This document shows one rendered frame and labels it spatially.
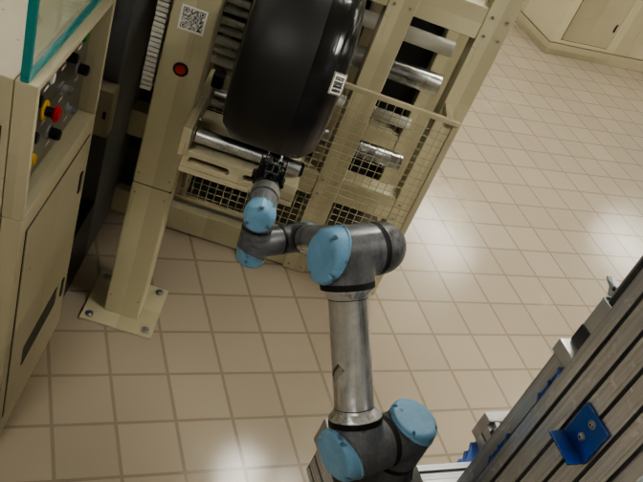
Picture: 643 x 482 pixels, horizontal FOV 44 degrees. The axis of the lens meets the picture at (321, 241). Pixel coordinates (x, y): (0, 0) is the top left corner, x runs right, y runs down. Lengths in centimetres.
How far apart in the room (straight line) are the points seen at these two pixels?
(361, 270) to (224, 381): 141
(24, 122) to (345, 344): 83
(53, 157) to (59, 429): 93
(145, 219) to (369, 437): 131
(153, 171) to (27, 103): 88
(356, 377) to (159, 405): 126
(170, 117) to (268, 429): 113
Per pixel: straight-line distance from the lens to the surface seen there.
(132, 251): 280
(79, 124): 233
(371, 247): 161
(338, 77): 213
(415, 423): 176
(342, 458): 167
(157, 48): 239
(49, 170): 214
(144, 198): 265
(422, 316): 354
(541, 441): 164
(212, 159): 239
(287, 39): 212
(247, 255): 195
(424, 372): 330
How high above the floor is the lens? 219
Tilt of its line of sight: 37 degrees down
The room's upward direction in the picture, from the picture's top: 23 degrees clockwise
